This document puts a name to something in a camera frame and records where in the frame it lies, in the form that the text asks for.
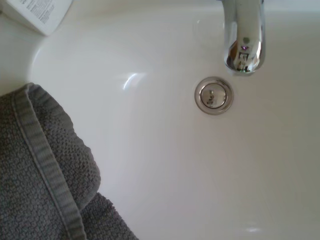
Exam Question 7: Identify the chrome sink drain stopper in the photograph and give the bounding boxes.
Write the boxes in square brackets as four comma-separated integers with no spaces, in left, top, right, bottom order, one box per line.
[194,76,235,116]

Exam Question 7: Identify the white sink vanity top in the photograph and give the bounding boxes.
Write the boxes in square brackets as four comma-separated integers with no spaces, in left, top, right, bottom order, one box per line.
[0,0,320,240]

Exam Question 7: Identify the chrome sink faucet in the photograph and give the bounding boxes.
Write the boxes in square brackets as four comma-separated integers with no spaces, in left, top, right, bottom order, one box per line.
[221,0,267,77]

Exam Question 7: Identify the grey terry towel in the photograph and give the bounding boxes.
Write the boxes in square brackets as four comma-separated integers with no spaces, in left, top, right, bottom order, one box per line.
[0,82,140,240]

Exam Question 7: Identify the white bottle with printed label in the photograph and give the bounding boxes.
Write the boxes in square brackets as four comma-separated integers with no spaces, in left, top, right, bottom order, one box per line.
[4,0,74,37]

